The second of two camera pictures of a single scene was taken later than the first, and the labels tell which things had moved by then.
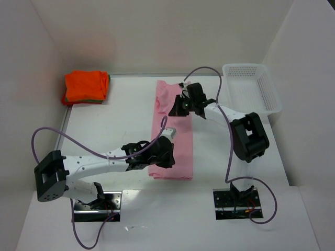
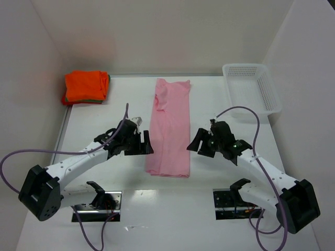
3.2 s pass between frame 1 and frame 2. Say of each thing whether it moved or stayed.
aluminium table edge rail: stayed
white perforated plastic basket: stayed
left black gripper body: moved
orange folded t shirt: stayed
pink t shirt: stayed
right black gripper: moved
